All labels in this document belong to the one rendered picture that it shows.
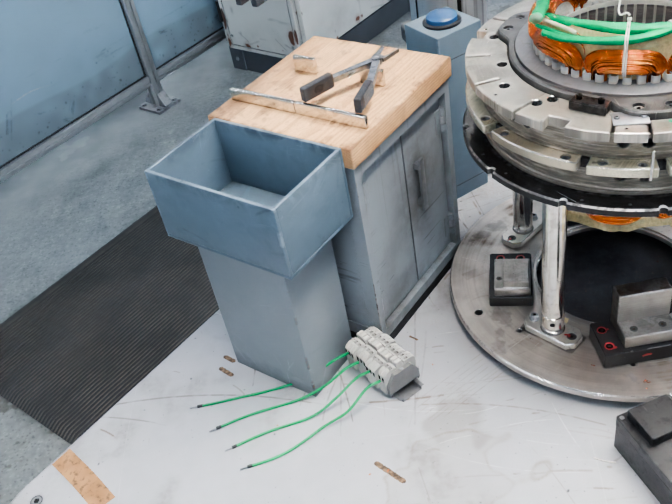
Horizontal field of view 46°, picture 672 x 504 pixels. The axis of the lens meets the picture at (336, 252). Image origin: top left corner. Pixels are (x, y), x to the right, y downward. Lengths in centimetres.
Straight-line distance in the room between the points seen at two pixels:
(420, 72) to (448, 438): 39
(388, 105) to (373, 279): 19
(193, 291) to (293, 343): 147
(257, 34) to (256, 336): 247
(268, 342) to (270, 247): 18
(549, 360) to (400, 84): 34
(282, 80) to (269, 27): 232
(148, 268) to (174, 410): 153
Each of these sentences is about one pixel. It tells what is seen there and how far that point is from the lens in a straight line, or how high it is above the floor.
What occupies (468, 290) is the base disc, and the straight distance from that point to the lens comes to 99.
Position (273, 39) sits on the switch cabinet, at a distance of 325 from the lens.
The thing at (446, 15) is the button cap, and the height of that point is 104.
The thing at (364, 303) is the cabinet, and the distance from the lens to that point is 92.
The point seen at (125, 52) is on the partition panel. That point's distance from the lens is 323.
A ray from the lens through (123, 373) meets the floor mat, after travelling 217.
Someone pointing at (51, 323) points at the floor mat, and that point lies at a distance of 243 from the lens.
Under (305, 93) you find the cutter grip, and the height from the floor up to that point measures 109.
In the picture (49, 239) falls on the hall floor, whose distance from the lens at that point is 279.
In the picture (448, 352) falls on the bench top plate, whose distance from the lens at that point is 95.
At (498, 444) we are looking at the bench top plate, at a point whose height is 78.
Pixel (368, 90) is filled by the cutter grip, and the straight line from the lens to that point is 81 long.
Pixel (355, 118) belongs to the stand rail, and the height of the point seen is 108.
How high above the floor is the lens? 148
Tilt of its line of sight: 39 degrees down
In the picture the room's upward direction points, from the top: 12 degrees counter-clockwise
